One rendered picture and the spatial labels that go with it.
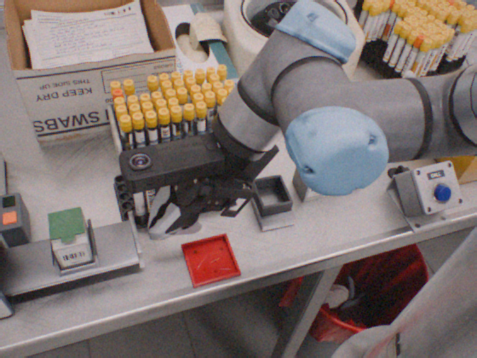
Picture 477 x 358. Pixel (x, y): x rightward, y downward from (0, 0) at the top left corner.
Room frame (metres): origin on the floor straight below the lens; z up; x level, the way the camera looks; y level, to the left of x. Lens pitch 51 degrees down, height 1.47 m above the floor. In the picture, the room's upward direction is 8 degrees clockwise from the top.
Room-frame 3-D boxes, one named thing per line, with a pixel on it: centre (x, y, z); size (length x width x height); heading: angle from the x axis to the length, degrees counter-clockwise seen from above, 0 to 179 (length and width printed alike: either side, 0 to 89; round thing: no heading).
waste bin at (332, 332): (0.61, -0.32, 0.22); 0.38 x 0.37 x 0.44; 115
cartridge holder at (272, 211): (0.43, -0.05, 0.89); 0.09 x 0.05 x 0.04; 23
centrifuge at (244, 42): (0.77, -0.07, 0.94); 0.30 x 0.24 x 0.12; 16
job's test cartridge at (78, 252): (0.29, 0.20, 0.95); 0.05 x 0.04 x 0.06; 25
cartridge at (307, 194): (0.47, -0.11, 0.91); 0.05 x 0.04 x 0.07; 25
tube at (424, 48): (0.76, -0.31, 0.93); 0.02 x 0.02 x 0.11
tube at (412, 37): (0.79, -0.29, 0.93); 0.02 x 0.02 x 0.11
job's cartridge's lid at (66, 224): (0.29, 0.20, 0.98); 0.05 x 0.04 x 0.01; 25
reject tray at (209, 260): (0.32, 0.02, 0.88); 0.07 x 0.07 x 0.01; 25
